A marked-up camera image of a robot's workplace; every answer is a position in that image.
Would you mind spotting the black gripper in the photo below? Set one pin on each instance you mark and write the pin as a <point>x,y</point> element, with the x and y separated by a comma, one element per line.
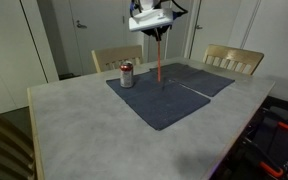
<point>147,32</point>

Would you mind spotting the orange red drinking straw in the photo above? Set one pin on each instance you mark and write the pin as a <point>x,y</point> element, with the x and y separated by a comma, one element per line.
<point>158,63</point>

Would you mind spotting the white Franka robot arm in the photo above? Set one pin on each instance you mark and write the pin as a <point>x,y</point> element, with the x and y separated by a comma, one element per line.
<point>150,4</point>

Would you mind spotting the red silver soda can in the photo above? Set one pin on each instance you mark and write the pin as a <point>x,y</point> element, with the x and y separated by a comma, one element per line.
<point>126,76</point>

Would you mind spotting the white cabinet door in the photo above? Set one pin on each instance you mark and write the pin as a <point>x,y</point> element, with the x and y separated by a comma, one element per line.
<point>152,50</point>
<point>180,43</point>

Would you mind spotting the light wooden slat-back chair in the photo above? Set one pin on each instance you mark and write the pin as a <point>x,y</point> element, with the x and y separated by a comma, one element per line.
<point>117,53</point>
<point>4,150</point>
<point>234,53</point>

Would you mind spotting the dark blue woven placemat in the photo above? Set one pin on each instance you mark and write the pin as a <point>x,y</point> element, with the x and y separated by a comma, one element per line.
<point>164,106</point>
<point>200,80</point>

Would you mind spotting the orange black bar clamp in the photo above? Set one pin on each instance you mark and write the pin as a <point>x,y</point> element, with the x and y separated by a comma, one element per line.
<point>270,170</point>
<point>285,126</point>

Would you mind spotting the dark perforated mounting plate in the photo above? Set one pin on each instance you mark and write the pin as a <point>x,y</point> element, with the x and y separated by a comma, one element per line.
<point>274,143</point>

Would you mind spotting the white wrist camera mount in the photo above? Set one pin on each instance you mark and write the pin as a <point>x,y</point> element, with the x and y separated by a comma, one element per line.
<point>150,20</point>

